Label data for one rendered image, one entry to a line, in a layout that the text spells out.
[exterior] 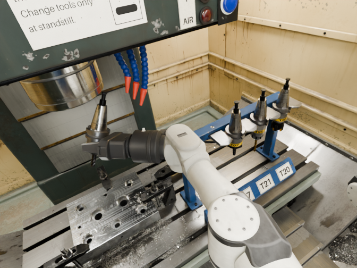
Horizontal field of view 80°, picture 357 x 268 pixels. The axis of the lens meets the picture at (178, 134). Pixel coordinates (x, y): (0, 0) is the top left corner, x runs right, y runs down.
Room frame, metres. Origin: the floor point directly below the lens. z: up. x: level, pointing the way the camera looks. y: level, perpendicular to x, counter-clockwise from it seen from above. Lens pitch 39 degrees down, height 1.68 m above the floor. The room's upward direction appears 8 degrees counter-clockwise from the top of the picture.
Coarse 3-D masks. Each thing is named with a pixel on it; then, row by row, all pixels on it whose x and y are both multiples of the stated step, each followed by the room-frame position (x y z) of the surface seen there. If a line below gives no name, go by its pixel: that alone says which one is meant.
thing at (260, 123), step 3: (252, 114) 0.60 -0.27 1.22; (267, 114) 0.59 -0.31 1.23; (252, 117) 0.58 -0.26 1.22; (267, 117) 0.57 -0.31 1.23; (252, 120) 0.57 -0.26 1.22; (255, 120) 0.56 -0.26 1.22; (258, 120) 0.56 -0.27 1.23; (261, 120) 0.56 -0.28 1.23; (264, 120) 0.56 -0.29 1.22; (267, 120) 0.56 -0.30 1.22; (258, 123) 0.55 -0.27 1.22; (261, 123) 0.55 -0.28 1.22; (264, 123) 0.56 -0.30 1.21; (267, 123) 0.56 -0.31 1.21; (258, 126) 0.55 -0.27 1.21; (261, 126) 0.55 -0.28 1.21
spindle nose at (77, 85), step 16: (80, 64) 0.43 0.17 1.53; (96, 64) 0.48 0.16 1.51; (32, 80) 0.40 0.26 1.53; (48, 80) 0.40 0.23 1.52; (64, 80) 0.40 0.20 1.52; (80, 80) 0.42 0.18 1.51; (96, 80) 0.45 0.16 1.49; (32, 96) 0.41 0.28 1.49; (48, 96) 0.40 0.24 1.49; (64, 96) 0.40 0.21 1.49; (80, 96) 0.41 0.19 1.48; (96, 96) 0.44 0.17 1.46
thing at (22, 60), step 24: (0, 0) 0.28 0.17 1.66; (144, 0) 0.35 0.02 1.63; (168, 0) 0.37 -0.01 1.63; (216, 0) 0.41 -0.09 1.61; (0, 24) 0.28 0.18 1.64; (144, 24) 0.35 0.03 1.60; (168, 24) 0.37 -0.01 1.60; (0, 48) 0.27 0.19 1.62; (24, 48) 0.28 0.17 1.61; (48, 48) 0.29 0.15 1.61; (72, 48) 0.30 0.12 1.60; (96, 48) 0.32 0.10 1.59; (120, 48) 0.33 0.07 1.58; (0, 72) 0.27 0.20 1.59; (24, 72) 0.28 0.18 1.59; (48, 72) 0.29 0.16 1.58
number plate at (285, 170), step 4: (284, 164) 0.58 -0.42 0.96; (288, 164) 0.58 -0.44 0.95; (280, 168) 0.56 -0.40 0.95; (284, 168) 0.57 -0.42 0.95; (288, 168) 0.57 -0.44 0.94; (276, 172) 0.55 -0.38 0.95; (280, 172) 0.55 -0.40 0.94; (284, 172) 0.55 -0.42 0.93; (288, 172) 0.56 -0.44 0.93; (292, 172) 0.56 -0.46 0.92; (280, 176) 0.54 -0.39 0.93; (284, 176) 0.54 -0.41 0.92; (280, 180) 0.53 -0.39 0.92
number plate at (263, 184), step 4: (268, 176) 0.53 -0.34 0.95; (260, 180) 0.52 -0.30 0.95; (264, 180) 0.52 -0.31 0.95; (268, 180) 0.52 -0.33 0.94; (272, 180) 0.52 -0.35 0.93; (256, 184) 0.51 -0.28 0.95; (260, 184) 0.51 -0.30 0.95; (264, 184) 0.51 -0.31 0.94; (268, 184) 0.51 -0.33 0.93; (272, 184) 0.51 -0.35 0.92; (260, 188) 0.50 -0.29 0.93; (264, 188) 0.50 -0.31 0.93; (268, 188) 0.50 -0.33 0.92; (260, 192) 0.48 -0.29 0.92
